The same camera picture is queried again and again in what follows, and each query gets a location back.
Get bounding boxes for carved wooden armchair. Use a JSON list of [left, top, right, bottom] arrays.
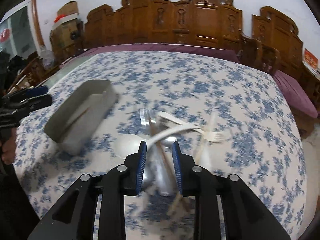
[[239, 6, 303, 80]]

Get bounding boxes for stacked cardboard boxes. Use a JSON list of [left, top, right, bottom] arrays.
[[49, 1, 83, 63]]

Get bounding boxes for red sign card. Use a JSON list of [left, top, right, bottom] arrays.
[[303, 48, 318, 70]]

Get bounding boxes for metal rectangular tray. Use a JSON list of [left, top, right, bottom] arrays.
[[44, 80, 118, 155]]

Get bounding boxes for person's left hand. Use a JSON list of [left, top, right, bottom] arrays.
[[2, 128, 17, 165]]

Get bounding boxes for glass door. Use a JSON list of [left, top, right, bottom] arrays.
[[1, 0, 39, 59]]

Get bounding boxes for purple sofa cushion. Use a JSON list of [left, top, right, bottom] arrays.
[[59, 43, 240, 69]]

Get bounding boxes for blue floral tablecloth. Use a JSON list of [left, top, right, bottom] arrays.
[[13, 50, 307, 240]]

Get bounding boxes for metal fork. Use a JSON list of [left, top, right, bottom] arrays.
[[139, 108, 156, 137]]

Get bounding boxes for white plastic fork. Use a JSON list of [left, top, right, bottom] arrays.
[[200, 112, 224, 143]]

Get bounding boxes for carved wooden sofa bench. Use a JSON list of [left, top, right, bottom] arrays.
[[84, 0, 252, 52]]

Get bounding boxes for purple armchair cushion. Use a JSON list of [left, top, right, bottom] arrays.
[[272, 70, 318, 118]]

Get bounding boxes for metal smiley handle spoon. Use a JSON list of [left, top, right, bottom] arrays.
[[142, 145, 175, 197]]

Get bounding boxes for glass table top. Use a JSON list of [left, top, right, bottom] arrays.
[[37, 56, 92, 89]]

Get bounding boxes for light bamboo chopstick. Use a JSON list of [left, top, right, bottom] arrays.
[[167, 112, 215, 216]]

